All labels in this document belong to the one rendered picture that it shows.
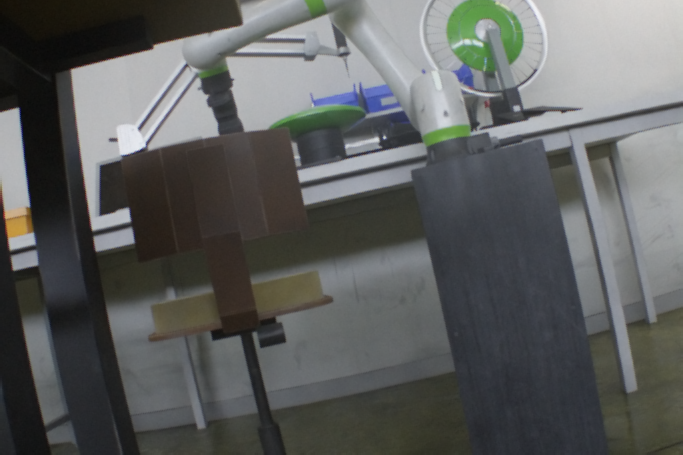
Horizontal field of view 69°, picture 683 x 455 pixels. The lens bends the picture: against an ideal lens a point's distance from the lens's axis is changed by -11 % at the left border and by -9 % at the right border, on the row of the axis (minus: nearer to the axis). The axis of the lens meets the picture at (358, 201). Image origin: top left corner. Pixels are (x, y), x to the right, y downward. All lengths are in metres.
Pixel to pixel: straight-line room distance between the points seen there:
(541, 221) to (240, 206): 0.68
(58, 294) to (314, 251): 2.04
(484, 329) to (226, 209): 0.66
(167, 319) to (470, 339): 0.68
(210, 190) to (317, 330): 1.68
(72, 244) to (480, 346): 0.97
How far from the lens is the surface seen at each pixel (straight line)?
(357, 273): 2.58
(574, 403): 1.39
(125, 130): 1.86
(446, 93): 1.41
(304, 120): 1.61
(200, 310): 1.10
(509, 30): 2.24
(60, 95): 0.67
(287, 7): 1.51
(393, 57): 1.62
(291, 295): 1.09
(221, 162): 1.01
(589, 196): 1.83
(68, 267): 0.63
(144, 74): 2.95
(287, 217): 1.03
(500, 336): 1.33
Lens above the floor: 0.63
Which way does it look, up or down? 5 degrees up
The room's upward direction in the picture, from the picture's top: 13 degrees counter-clockwise
